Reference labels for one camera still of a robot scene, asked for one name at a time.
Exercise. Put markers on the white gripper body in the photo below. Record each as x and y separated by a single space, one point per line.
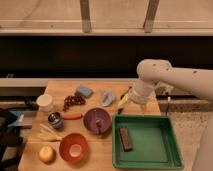
137 97

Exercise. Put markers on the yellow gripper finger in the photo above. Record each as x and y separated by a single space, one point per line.
122 103

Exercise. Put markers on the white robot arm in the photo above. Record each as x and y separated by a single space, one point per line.
198 82

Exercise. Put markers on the purple bowl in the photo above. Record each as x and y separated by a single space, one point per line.
97 120

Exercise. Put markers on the red bowl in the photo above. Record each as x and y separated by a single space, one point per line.
73 148

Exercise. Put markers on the crumpled blue cloth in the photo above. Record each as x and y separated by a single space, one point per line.
108 98

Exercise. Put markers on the brown chocolate bar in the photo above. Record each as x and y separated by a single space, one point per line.
125 139

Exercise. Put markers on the green tray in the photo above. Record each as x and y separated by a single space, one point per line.
154 144

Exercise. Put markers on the red grape bunch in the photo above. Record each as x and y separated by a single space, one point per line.
73 100

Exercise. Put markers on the small metal cup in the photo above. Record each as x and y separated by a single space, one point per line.
55 120

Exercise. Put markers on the white cup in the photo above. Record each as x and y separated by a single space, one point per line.
45 102

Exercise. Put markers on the yellow apple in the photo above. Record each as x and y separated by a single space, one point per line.
46 154

